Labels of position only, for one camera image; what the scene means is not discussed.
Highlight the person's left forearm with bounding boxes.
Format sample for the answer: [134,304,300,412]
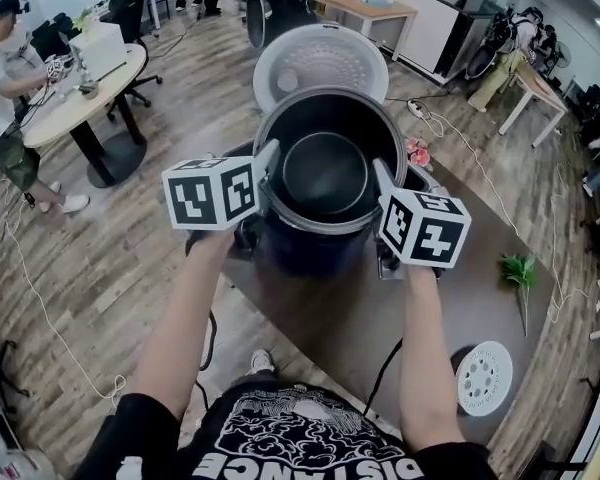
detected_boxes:
[132,230,239,419]

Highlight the person's right forearm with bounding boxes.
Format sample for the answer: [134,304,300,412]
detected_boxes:
[397,265,469,454]

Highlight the white partition cabinet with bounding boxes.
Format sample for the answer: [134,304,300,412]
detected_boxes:
[387,0,484,87]

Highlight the wooden-top white table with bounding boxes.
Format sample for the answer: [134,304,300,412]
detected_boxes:
[307,0,420,63]
[497,62,570,149]

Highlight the person's black trousers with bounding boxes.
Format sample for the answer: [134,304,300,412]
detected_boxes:
[229,370,291,394]

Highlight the white power strip cable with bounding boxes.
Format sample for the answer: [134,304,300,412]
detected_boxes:
[422,110,591,324]

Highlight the person's black printed t-shirt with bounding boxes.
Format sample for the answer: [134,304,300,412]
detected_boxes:
[72,377,499,480]

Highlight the black office chair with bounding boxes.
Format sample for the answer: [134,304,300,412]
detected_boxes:
[104,0,164,122]

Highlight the white steamer tray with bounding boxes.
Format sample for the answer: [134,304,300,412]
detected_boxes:
[454,340,515,418]

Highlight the white box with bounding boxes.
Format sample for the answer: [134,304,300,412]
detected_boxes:
[68,20,130,83]

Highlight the whiteboard on black stand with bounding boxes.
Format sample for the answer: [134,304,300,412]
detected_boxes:
[527,417,600,480]

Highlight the dark brown wooden table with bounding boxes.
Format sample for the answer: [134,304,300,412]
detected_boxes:
[219,137,556,449]

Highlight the round beige table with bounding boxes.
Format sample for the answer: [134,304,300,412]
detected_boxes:
[22,42,164,189]

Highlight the black cable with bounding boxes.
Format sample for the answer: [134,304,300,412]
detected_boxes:
[194,310,219,412]
[362,337,404,417]

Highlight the dark blue rice cooker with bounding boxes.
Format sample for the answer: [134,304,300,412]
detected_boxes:
[219,22,451,279]

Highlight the metal pot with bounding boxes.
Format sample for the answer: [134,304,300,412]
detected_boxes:
[252,86,408,236]

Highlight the pink flower in white pot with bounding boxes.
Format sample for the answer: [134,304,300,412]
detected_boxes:
[404,136,434,172]

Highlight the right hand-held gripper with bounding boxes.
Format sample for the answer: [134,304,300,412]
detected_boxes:
[372,158,473,282]

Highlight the person's left white shoe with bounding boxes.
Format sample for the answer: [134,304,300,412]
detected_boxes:
[249,348,275,374]

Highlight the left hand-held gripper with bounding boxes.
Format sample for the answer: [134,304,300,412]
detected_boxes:
[161,138,281,264]

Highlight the green artificial leaf sprig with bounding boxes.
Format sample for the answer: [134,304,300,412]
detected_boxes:
[497,252,539,337]

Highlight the long white floor cable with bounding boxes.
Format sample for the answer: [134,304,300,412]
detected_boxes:
[2,177,126,409]

